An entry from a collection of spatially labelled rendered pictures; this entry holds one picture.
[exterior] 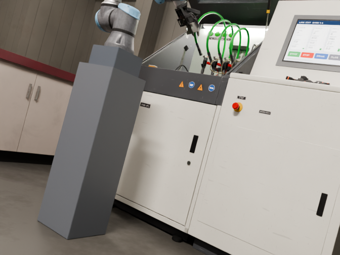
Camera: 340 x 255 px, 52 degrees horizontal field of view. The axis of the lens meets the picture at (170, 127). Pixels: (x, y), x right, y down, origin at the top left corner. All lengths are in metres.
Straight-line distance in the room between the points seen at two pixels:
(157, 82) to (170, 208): 0.77
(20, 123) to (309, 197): 2.19
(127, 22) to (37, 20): 3.84
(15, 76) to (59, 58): 2.89
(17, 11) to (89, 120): 4.16
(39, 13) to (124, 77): 3.98
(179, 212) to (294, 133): 0.75
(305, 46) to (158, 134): 0.99
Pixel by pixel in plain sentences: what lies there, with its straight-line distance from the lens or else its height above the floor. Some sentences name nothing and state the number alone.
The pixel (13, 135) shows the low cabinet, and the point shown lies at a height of 0.23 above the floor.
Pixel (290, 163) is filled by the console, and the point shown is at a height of 0.59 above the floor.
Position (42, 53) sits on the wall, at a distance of 5.57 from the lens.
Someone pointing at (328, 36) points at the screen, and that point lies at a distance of 2.15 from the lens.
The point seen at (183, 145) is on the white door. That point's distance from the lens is 1.99.
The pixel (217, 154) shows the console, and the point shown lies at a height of 0.53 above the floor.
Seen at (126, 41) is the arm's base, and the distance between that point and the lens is 1.72.
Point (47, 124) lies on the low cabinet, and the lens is 3.12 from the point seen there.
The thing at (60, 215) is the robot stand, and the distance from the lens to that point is 1.72.
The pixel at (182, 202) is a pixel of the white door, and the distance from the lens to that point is 1.97.
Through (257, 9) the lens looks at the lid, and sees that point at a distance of 2.54.
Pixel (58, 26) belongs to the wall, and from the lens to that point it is 5.72.
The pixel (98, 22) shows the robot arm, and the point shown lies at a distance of 1.90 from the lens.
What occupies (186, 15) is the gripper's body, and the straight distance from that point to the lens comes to 2.19.
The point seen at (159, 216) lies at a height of 0.09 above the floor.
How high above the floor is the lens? 0.60
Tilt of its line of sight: level
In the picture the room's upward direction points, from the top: 15 degrees clockwise
